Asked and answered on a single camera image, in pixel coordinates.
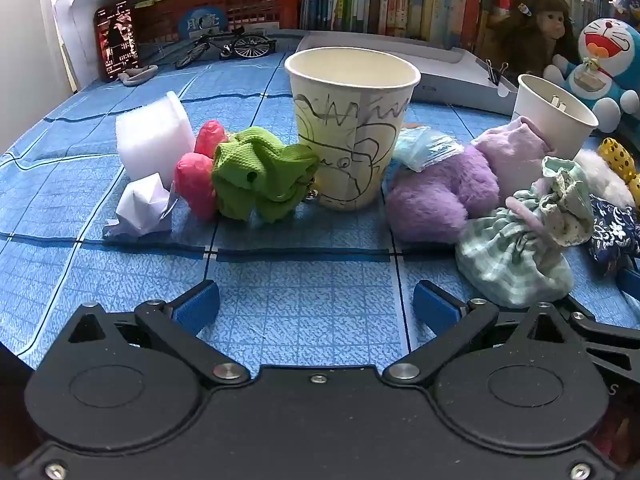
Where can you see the scribbled white paper cup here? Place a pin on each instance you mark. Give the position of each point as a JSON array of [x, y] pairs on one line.
[[350, 130]]

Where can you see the gold sequin bow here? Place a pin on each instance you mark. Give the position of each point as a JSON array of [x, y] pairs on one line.
[[622, 157]]

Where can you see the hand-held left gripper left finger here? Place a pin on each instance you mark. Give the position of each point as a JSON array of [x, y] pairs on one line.
[[200, 305]]

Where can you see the red plastic crate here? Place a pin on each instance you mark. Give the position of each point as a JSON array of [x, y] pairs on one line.
[[250, 7]]

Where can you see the green textured cloth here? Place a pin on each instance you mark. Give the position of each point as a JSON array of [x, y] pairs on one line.
[[260, 175]]

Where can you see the round blue sticker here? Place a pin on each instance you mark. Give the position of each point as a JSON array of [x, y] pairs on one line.
[[202, 22]]

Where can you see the black binder clip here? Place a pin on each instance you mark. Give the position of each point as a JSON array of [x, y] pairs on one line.
[[496, 72]]

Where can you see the white fluffy plush toy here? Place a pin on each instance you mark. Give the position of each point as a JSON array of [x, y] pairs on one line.
[[605, 180]]

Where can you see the white paper origami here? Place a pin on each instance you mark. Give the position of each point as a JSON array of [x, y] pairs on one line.
[[142, 205]]

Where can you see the blue cat plush toy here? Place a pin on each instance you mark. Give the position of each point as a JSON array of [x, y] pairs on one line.
[[607, 60]]

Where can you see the blue checked table mat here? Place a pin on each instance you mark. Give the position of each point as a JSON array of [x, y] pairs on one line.
[[300, 300]]

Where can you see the white cardboard box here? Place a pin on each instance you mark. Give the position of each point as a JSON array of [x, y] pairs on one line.
[[450, 80]]

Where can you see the lavender cloth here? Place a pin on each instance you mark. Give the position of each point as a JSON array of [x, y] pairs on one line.
[[515, 155]]

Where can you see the plain white paper cup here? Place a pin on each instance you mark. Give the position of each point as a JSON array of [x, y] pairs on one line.
[[560, 120]]

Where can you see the brown-haired doll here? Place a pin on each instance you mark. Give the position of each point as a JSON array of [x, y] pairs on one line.
[[530, 35]]

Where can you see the purple plush toy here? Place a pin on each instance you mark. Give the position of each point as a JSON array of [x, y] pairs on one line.
[[435, 200]]

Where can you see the navy floral cloth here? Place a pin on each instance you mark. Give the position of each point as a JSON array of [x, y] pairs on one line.
[[615, 230]]

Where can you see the grey phone stand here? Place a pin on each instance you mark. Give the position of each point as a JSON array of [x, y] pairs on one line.
[[137, 76]]

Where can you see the black model bicycle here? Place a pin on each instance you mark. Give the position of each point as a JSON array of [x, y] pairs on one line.
[[235, 45]]

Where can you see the blue face mask packet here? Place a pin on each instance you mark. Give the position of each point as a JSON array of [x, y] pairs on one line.
[[425, 150]]

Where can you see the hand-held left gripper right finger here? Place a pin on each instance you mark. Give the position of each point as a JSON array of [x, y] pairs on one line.
[[434, 307]]

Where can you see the white paper sheet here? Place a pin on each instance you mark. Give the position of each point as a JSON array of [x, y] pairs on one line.
[[75, 35]]

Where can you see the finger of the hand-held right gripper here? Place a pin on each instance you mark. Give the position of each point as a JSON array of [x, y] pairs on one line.
[[600, 332]]

